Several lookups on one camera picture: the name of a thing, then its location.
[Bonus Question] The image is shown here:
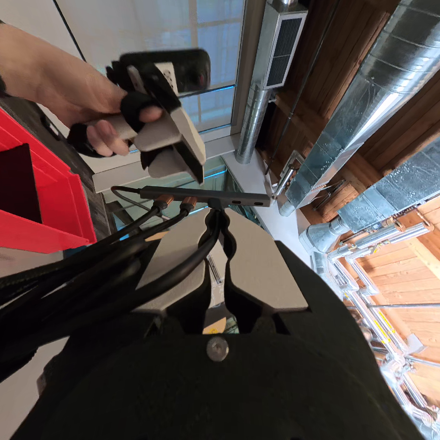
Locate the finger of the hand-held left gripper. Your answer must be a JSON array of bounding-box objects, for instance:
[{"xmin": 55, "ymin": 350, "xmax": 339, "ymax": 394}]
[
  {"xmin": 132, "ymin": 107, "xmax": 207, "ymax": 166},
  {"xmin": 147, "ymin": 141, "xmax": 206, "ymax": 185}
]

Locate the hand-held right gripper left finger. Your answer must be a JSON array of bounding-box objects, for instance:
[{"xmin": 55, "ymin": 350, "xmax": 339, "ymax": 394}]
[{"xmin": 132, "ymin": 208, "xmax": 225, "ymax": 334}]

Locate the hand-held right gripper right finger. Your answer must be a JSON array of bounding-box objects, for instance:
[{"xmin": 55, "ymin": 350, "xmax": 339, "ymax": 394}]
[{"xmin": 222, "ymin": 208, "xmax": 310, "ymax": 334}]

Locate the black usb-c cable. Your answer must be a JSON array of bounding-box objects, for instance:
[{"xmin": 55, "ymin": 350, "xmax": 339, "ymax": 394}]
[{"xmin": 0, "ymin": 198, "xmax": 227, "ymax": 385}]

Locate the grey usb hub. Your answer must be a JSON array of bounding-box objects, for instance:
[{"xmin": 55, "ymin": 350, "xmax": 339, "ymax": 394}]
[{"xmin": 139, "ymin": 185, "xmax": 273, "ymax": 209}]

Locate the person's left hand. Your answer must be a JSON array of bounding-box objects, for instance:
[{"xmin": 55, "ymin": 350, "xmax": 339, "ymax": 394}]
[{"xmin": 0, "ymin": 22, "xmax": 164, "ymax": 157}]

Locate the large window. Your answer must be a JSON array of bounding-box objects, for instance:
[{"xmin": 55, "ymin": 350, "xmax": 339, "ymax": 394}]
[{"xmin": 156, "ymin": 0, "xmax": 249, "ymax": 135}]

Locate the thin silver insulated pipe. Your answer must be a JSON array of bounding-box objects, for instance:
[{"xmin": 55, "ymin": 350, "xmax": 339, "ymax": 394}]
[{"xmin": 271, "ymin": 151, "xmax": 305, "ymax": 201}]

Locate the red plastic bin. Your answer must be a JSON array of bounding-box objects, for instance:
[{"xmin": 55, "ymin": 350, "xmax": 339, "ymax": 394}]
[{"xmin": 0, "ymin": 106, "xmax": 97, "ymax": 255}]

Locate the silver insulated pipe bundle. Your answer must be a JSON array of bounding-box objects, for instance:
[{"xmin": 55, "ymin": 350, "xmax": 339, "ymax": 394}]
[{"xmin": 298, "ymin": 220, "xmax": 440, "ymax": 440}]

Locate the thin black ceiling pipe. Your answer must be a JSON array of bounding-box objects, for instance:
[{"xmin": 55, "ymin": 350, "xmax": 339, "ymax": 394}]
[{"xmin": 264, "ymin": 0, "xmax": 342, "ymax": 174}]

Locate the white ceiling vent unit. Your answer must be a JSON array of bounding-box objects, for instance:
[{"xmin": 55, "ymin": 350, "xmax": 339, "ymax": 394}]
[{"xmin": 262, "ymin": 0, "xmax": 309, "ymax": 91}]

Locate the glass partition wall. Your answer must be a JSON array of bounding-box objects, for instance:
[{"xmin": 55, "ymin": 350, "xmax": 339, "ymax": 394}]
[{"xmin": 103, "ymin": 154, "xmax": 272, "ymax": 238}]

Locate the black cable with copper plug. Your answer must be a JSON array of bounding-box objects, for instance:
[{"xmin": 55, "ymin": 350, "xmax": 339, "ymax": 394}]
[
  {"xmin": 0, "ymin": 196, "xmax": 199, "ymax": 324},
  {"xmin": 0, "ymin": 193, "xmax": 176, "ymax": 303}
]

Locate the dark hub cable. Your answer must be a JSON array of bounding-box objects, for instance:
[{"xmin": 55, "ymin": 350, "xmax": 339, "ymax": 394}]
[{"xmin": 110, "ymin": 185, "xmax": 164, "ymax": 220}]

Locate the round spiral metal duct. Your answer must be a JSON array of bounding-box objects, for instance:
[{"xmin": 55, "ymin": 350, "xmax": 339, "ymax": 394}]
[{"xmin": 235, "ymin": 81, "xmax": 274, "ymax": 165}]

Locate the wide flared metal duct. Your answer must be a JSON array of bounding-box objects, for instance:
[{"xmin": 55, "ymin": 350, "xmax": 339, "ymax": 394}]
[{"xmin": 298, "ymin": 137, "xmax": 440, "ymax": 255}]

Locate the rectangular metal duct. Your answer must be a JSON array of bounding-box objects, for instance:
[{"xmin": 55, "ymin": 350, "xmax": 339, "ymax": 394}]
[{"xmin": 285, "ymin": 0, "xmax": 440, "ymax": 218}]

